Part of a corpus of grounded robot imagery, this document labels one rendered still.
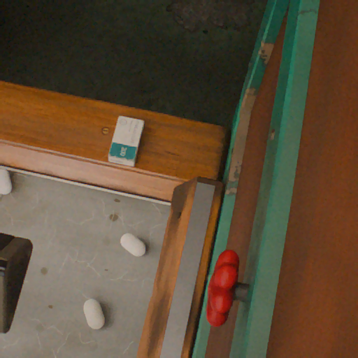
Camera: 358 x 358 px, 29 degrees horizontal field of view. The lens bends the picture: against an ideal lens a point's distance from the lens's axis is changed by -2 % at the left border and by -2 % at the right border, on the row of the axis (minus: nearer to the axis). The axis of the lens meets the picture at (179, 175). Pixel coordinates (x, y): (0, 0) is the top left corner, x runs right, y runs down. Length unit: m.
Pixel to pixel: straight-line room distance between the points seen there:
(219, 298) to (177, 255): 0.42
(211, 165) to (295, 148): 0.54
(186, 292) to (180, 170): 0.21
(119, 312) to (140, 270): 0.06
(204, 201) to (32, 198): 0.25
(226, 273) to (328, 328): 0.14
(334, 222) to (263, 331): 0.11
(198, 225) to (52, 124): 0.27
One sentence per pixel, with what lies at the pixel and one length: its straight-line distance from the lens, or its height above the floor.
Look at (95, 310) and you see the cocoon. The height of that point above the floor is 0.76.
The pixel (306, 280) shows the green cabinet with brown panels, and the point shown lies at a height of 1.34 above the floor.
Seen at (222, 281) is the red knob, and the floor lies 1.26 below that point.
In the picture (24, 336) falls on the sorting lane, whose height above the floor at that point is 0.74.
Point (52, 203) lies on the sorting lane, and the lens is 0.93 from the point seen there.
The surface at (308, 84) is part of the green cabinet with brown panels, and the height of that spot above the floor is 1.27.
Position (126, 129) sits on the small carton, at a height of 0.78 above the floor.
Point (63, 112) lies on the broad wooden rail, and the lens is 0.96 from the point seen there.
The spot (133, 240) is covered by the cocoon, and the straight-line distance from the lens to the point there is 0.89.
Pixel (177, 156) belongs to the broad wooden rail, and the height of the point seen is 0.77.
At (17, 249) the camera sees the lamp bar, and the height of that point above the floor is 1.09.
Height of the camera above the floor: 1.62
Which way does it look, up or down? 68 degrees down
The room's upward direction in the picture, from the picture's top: 10 degrees clockwise
